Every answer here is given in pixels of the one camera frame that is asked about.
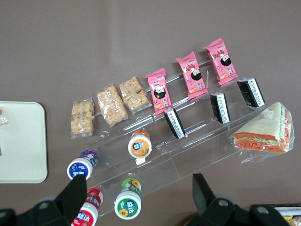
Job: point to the pink cartoon snack packet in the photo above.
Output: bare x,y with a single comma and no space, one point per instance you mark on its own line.
193,75
222,62
160,94

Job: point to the orange gum bottle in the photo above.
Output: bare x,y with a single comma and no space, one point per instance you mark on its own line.
140,145

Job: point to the black white rice ball packet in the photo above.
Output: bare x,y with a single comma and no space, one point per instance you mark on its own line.
219,108
175,123
251,92

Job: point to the round dark wicker basket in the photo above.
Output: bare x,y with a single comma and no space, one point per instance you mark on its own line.
282,205

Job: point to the purple gum bottle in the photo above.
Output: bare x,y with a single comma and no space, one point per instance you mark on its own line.
80,167

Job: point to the beige plastic tray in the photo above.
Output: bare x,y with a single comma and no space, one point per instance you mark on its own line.
23,141

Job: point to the clear bag of fried snacks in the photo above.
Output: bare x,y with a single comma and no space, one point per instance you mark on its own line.
294,220

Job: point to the red gum bottle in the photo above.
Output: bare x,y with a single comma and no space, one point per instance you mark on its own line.
90,209

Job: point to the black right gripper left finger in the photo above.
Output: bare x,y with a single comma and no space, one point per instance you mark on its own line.
70,200

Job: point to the clear acrylic stepped display stand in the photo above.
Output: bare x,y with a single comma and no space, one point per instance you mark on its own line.
164,169

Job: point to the wrapped puffed rice crisp bar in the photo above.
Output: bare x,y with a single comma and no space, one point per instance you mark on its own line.
112,105
134,94
82,118

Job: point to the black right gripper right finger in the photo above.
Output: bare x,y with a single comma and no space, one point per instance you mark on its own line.
211,209

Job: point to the large wrapped triangle sandwich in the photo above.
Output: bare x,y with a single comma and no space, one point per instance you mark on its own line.
265,131

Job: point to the green gum bottle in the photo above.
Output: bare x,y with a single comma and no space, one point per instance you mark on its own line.
128,203

